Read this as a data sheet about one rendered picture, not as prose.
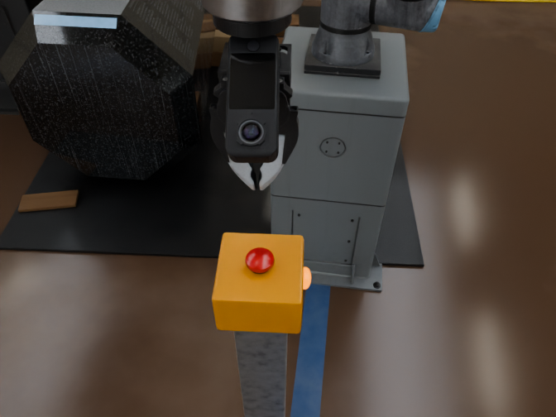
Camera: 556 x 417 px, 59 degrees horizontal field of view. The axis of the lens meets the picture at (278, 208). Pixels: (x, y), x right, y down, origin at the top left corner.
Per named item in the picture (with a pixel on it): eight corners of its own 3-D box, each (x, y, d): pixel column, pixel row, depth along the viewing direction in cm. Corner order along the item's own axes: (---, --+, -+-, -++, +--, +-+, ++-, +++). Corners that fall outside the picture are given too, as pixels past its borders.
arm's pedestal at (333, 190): (381, 203, 227) (419, 26, 166) (381, 292, 193) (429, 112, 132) (275, 192, 232) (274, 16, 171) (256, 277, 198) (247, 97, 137)
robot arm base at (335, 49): (367, 38, 157) (371, 7, 150) (380, 65, 143) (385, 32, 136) (308, 39, 156) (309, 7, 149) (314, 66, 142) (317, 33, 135)
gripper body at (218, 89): (293, 92, 56) (296, -17, 47) (290, 139, 50) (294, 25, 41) (226, 90, 56) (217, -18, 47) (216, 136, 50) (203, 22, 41)
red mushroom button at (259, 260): (244, 275, 66) (243, 267, 65) (246, 252, 69) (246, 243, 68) (273, 277, 66) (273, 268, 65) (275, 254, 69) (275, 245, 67)
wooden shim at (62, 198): (18, 213, 221) (17, 210, 220) (23, 197, 228) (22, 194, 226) (75, 207, 223) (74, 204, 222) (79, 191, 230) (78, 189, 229)
